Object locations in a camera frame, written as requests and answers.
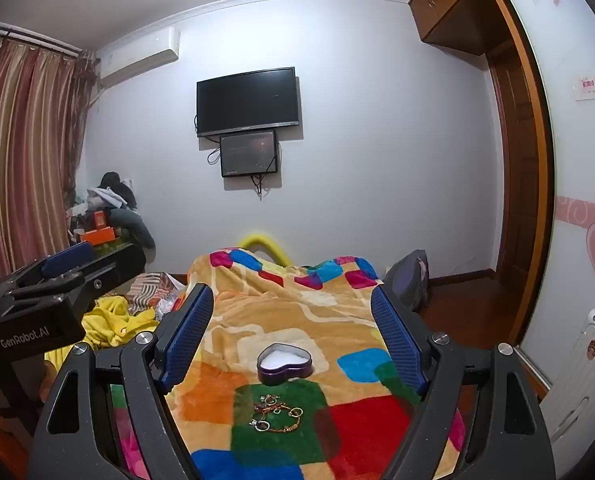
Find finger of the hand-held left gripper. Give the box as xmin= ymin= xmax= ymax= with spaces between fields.
xmin=72 ymin=244 xmax=147 ymax=306
xmin=0 ymin=241 xmax=96 ymax=301

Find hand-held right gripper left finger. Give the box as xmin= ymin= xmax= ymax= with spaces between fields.
xmin=28 ymin=282 xmax=216 ymax=480

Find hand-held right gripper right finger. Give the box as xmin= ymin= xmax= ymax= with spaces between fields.
xmin=370 ymin=284 xmax=558 ymax=480

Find purple heart-shaped tin box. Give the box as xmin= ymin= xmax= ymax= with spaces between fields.
xmin=256 ymin=342 xmax=313 ymax=387

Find red beaded bracelet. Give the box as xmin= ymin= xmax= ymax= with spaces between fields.
xmin=255 ymin=396 xmax=288 ymax=417

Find flat orange box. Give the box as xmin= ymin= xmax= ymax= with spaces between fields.
xmin=78 ymin=227 xmax=117 ymax=246

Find striped patterned cloth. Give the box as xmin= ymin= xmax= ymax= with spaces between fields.
xmin=128 ymin=272 xmax=186 ymax=318

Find yellow cloth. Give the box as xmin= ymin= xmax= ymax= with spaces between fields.
xmin=45 ymin=295 xmax=158 ymax=363

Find grey backpack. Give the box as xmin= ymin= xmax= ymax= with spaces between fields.
xmin=385 ymin=249 xmax=431 ymax=311

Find pile of clothes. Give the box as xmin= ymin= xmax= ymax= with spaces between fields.
xmin=70 ymin=171 xmax=156 ymax=251

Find colourful patchwork fleece blanket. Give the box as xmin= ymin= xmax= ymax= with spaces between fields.
xmin=170 ymin=247 xmax=465 ymax=480

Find yellow padded tube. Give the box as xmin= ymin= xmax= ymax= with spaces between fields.
xmin=240 ymin=232 xmax=293 ymax=266

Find striped red curtain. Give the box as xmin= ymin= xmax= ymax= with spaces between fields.
xmin=0 ymin=25 xmax=98 ymax=273

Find white suitcase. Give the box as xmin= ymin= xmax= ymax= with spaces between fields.
xmin=545 ymin=305 xmax=595 ymax=461

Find wooden door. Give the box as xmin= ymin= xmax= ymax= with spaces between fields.
xmin=487 ymin=50 xmax=534 ymax=343

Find white air conditioner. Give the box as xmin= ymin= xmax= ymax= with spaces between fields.
xmin=98 ymin=27 xmax=182 ymax=86

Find white wardrobe door pink hearts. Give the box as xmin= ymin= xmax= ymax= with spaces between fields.
xmin=492 ymin=0 xmax=595 ymax=393

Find wooden overhead cabinet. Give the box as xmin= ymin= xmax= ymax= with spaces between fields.
xmin=408 ymin=0 xmax=508 ymax=53

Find black monitor cables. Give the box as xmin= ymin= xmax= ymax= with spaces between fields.
xmin=206 ymin=147 xmax=269 ymax=197

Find small black wall monitor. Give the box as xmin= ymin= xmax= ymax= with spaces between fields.
xmin=220 ymin=130 xmax=280 ymax=178

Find black wall television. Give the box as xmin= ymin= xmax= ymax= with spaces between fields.
xmin=196 ymin=66 xmax=301 ymax=138

